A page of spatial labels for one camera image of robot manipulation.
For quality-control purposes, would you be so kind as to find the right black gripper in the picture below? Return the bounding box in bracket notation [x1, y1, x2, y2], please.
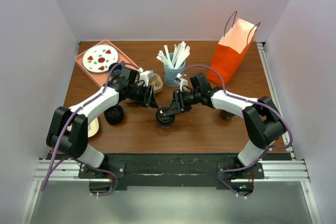
[167, 90, 200, 117]

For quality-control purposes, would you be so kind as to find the dark blue mug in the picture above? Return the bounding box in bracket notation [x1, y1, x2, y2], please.
[108, 61, 125, 77]

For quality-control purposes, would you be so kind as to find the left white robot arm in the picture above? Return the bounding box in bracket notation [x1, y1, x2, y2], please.
[46, 67, 158, 178]

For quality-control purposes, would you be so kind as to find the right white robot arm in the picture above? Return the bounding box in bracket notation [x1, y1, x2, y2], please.
[156, 73, 287, 178]

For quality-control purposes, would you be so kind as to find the aluminium frame rail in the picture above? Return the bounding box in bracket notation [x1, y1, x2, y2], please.
[256, 41, 322, 224]

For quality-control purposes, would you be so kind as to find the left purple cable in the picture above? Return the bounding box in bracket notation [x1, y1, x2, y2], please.
[40, 62, 144, 191]

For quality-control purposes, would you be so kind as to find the blue straw holder cup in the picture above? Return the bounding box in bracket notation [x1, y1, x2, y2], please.
[163, 60, 186, 87]

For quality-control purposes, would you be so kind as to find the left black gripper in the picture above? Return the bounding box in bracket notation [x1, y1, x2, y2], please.
[128, 83, 158, 110]

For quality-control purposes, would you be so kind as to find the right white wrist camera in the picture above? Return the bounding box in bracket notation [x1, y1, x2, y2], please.
[174, 73, 188, 91]

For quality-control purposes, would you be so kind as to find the white wrapped straws bundle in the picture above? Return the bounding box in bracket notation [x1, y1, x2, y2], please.
[156, 41, 191, 69]

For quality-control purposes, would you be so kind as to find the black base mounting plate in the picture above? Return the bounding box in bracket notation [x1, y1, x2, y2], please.
[78, 152, 293, 192]

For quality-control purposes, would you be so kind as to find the black coffee cup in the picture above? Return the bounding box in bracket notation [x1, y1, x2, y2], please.
[220, 110, 235, 121]
[159, 124, 171, 130]

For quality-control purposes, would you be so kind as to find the cream panda plate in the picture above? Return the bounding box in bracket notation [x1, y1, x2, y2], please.
[66, 116, 99, 140]

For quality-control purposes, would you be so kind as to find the black lid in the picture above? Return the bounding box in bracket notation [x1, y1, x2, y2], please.
[155, 107, 175, 126]

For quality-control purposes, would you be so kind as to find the pink serving tray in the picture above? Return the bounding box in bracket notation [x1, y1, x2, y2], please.
[75, 40, 137, 87]

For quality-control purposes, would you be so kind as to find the orange paper bag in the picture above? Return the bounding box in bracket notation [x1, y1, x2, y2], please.
[207, 11, 260, 85]

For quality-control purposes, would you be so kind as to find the watermelon pattern plate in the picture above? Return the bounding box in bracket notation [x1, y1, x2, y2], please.
[82, 45, 119, 73]

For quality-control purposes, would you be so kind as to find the stack of black lids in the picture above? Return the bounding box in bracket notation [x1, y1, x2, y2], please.
[104, 105, 124, 125]

